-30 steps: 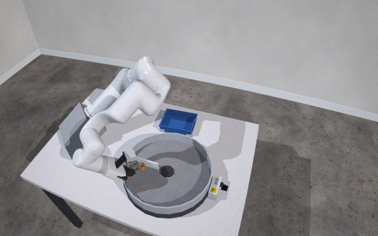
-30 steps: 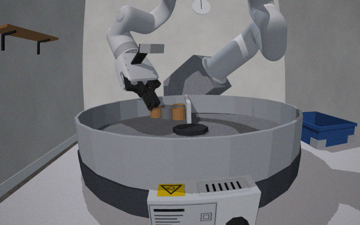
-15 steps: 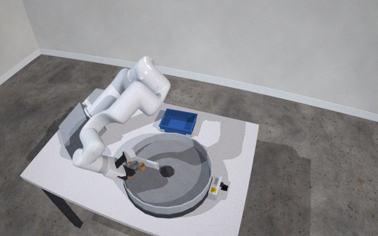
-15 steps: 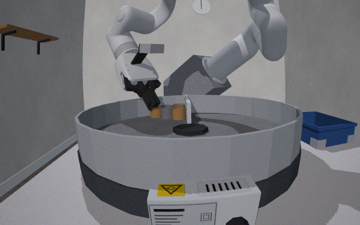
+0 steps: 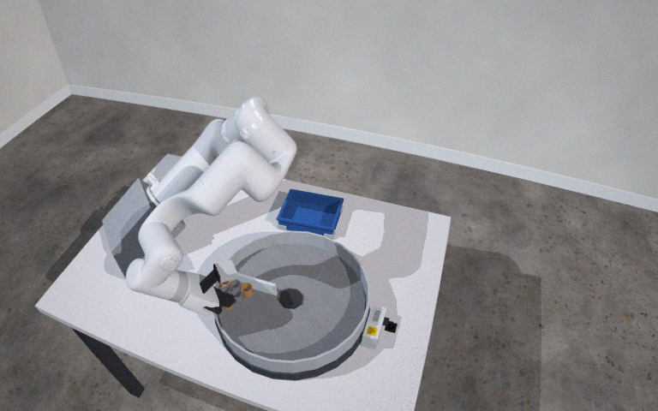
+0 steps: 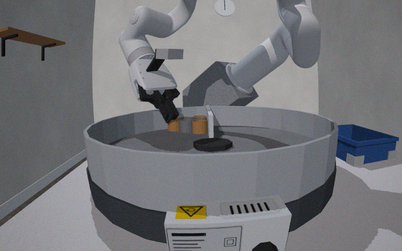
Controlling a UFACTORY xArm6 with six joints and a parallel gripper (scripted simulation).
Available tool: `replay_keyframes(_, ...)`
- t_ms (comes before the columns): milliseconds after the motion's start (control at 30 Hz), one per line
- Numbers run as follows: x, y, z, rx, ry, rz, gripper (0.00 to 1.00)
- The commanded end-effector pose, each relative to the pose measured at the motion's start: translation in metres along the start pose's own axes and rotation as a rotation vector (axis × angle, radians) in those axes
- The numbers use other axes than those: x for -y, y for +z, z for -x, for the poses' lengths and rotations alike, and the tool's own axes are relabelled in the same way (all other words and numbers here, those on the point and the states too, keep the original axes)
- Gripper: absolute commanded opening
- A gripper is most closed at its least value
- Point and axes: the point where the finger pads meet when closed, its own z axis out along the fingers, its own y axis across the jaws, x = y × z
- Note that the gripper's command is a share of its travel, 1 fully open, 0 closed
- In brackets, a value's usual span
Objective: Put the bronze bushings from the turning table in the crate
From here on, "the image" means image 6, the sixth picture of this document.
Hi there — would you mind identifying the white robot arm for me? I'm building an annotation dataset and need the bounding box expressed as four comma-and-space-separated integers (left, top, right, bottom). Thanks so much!
119, 0, 321, 94

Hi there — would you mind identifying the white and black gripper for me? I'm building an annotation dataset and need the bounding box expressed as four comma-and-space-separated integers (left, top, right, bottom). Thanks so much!
128, 53, 180, 123

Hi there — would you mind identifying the blue crate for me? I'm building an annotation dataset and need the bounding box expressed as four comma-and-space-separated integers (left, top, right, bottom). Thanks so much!
336, 124, 399, 167

